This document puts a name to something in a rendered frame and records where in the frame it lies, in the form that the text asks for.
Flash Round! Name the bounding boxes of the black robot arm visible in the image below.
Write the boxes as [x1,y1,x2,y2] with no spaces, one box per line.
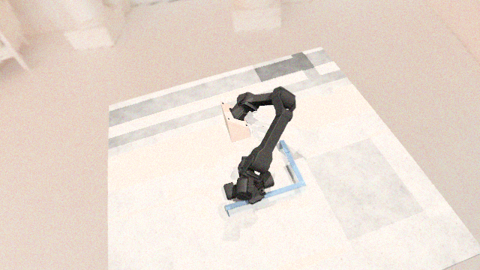
[229,86,296,205]

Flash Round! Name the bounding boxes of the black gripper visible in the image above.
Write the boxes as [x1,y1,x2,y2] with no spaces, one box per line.
[223,171,275,200]

